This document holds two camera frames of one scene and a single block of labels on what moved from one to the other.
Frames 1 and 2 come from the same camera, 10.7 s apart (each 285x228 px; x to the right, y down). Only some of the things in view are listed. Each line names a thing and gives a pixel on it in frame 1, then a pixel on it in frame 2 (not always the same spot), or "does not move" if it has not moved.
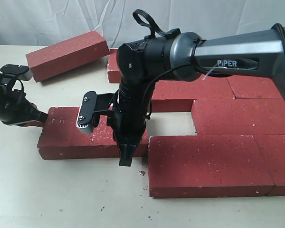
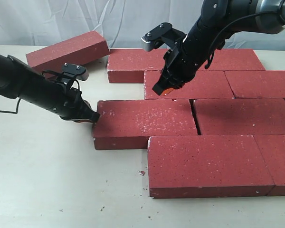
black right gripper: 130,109 to 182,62
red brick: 278,151 does not move
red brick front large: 207,166 does not move
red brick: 176,96 does not move
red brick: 242,117 does not move
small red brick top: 65,55 does not move
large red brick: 60,138 to 128,124
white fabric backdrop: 52,22 does not move
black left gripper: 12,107 to 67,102
